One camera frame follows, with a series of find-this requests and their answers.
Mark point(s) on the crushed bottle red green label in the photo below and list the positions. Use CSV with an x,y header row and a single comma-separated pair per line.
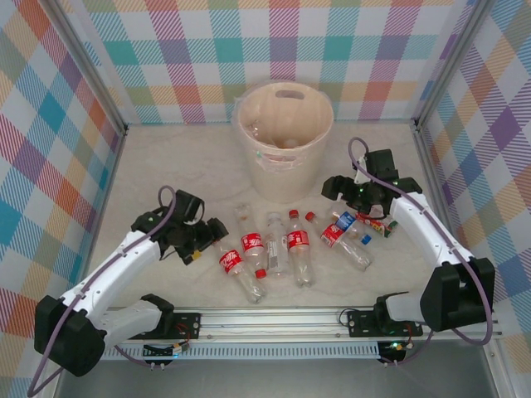
x,y
375,224

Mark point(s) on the clear bottle blue label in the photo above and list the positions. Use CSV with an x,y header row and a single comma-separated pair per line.
x,y
344,220

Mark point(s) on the Coca-Cola bottle red label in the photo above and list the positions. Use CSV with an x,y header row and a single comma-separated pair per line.
x,y
298,240
230,261
252,244
332,234

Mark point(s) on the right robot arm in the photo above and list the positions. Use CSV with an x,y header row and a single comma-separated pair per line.
x,y
423,226

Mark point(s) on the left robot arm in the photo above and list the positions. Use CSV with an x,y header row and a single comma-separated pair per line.
x,y
103,269

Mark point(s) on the beige plastic bin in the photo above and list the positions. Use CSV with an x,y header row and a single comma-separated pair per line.
x,y
282,182

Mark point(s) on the clear bottle white label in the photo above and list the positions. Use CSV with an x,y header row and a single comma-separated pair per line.
x,y
276,248

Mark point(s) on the small black connector module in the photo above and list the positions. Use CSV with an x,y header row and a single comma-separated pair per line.
x,y
164,351
394,352

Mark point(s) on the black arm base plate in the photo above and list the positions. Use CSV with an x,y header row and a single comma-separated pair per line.
x,y
361,323
188,325

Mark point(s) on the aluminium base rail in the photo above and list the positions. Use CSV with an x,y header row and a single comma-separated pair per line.
x,y
269,323

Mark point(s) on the aluminium frame post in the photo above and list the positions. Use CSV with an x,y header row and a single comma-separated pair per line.
x,y
89,66
450,62

